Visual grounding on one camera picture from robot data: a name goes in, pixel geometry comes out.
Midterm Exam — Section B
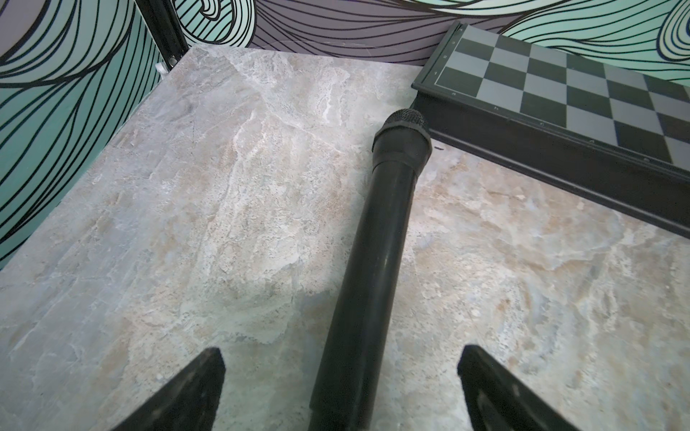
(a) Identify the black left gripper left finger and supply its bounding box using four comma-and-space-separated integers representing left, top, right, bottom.
115, 347, 226, 430

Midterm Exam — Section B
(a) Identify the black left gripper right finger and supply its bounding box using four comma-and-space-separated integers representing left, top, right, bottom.
457, 345, 577, 431

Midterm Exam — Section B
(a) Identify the black microphone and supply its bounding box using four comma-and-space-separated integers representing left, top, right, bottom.
309, 109, 432, 430

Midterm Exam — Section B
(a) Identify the black green chessboard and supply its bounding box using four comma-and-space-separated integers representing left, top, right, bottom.
413, 22, 689, 236

